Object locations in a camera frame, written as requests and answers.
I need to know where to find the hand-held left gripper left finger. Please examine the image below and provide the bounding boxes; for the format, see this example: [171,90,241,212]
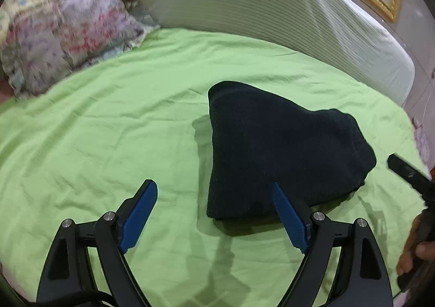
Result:
[36,179,159,307]

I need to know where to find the pink floral pillow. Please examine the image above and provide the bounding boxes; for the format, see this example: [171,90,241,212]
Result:
[0,0,160,100]

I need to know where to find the green bedsheet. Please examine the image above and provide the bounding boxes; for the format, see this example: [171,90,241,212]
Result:
[0,28,429,307]

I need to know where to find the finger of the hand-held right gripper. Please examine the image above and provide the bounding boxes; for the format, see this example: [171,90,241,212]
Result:
[387,153,435,207]

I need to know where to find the checked pink cloth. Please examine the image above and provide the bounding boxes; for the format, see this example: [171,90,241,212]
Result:
[412,117,435,167]

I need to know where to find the black pants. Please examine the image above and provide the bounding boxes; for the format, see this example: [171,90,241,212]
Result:
[207,80,377,221]

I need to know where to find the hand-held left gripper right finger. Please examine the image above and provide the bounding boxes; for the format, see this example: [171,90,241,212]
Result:
[272,182,394,307]

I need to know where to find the person's right hand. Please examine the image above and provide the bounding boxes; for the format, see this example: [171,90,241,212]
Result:
[397,215,435,276]

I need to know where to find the white striped padded headboard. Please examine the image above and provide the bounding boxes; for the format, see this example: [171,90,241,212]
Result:
[98,0,416,107]

